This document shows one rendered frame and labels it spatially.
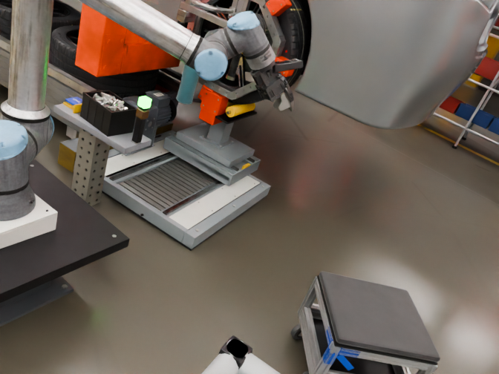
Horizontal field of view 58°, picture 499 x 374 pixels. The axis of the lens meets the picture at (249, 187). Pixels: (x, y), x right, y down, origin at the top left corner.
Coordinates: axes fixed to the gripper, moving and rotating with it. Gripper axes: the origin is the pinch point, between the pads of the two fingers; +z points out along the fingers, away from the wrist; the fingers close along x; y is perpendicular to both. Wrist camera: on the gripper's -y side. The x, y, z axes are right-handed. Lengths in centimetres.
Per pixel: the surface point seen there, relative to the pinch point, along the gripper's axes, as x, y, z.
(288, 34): -67, -44, 9
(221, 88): -89, -7, 20
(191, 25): -107, -16, -10
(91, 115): -70, 55, -17
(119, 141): -57, 53, -5
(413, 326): 47, 16, 78
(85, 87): -126, 48, -12
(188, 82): -94, 6, 8
